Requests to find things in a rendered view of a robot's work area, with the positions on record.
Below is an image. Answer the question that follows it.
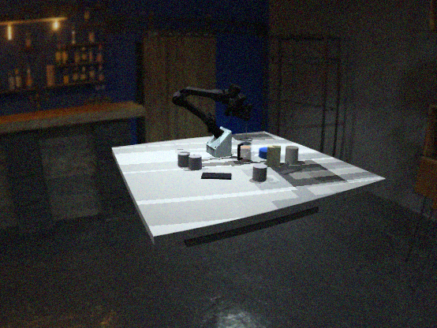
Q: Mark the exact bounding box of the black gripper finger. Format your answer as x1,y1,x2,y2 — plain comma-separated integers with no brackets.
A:
242,107,250,118
232,107,245,119

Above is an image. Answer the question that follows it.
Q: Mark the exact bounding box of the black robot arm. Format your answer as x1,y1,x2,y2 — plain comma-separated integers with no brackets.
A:
172,84,247,139

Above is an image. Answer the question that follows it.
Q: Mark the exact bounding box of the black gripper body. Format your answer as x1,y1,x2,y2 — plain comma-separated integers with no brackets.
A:
225,99,253,116

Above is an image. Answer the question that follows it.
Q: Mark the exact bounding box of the blue cylinder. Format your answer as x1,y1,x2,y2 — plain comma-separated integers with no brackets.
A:
259,147,267,159

